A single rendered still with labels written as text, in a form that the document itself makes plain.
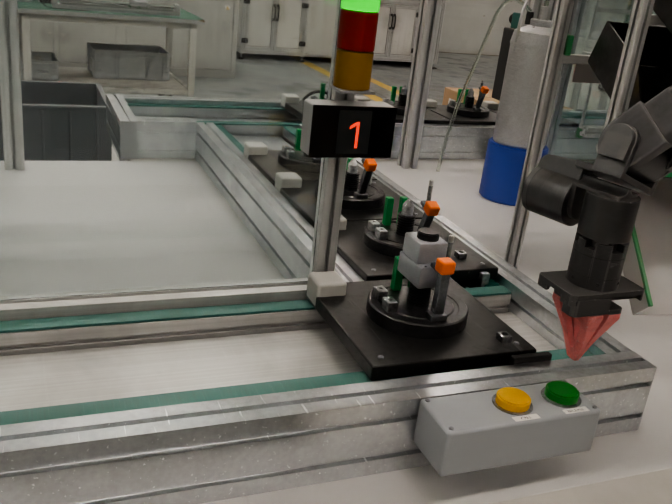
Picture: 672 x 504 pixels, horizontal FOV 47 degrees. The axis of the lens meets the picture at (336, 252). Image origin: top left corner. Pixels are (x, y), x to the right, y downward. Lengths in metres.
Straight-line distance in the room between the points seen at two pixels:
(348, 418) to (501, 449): 0.18
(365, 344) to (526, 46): 1.16
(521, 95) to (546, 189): 1.10
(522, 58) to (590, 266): 1.16
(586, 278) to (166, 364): 0.52
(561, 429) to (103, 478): 0.51
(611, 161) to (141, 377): 0.60
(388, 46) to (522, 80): 8.72
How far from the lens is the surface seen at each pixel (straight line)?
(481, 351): 1.01
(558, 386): 0.97
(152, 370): 1.00
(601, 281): 0.88
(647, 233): 1.25
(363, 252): 1.27
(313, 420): 0.86
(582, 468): 1.05
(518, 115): 1.99
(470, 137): 2.44
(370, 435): 0.91
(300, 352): 1.05
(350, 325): 1.02
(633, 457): 1.10
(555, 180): 0.90
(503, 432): 0.90
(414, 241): 1.02
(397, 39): 10.72
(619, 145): 0.85
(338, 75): 1.03
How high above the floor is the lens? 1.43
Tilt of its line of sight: 22 degrees down
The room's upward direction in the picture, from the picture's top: 7 degrees clockwise
